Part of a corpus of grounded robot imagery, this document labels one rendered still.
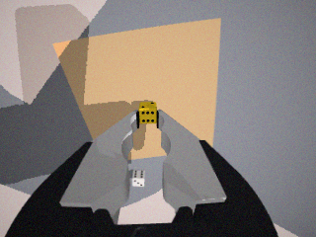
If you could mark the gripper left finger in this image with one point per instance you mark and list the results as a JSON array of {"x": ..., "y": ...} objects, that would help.
[{"x": 95, "y": 176}]

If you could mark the white die with black pips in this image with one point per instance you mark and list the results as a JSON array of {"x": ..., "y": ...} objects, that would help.
[{"x": 138, "y": 178}]

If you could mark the tan flat mat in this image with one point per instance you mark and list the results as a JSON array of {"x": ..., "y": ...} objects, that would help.
[{"x": 175, "y": 66}]

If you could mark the yellow die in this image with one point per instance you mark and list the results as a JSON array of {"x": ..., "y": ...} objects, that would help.
[{"x": 147, "y": 112}]

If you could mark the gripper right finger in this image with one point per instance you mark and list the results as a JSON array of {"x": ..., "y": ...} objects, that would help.
[{"x": 196, "y": 175}]

